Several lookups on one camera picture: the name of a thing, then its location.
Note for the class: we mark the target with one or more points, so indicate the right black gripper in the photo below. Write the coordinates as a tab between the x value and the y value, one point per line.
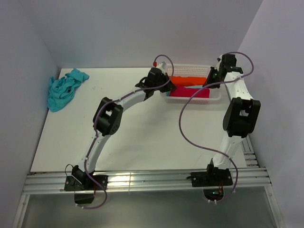
209	79

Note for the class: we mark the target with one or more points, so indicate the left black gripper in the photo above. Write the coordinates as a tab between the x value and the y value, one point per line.
169	87

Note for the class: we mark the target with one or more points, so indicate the crimson red t shirt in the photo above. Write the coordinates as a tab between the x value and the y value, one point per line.
182	91

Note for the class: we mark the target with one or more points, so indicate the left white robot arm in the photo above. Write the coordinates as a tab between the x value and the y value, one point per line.
108	116

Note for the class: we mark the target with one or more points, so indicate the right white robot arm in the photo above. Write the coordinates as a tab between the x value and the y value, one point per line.
242	113

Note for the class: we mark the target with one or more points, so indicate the rolled orange t shirt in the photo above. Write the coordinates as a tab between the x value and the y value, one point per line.
188	81

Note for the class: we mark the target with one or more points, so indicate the rolled teal t shirt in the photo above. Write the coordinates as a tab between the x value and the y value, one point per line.
196	87

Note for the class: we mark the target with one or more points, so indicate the crumpled teal t shirt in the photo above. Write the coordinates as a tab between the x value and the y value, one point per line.
61	91

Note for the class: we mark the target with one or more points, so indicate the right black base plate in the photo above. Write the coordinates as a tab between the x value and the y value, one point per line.
211	178

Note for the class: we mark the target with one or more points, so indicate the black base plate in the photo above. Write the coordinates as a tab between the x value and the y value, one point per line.
72	184
211	178

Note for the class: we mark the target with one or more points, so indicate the aluminium mounting rail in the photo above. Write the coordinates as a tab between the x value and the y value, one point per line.
155	148

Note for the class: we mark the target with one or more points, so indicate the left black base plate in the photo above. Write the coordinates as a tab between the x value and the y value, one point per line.
72	184

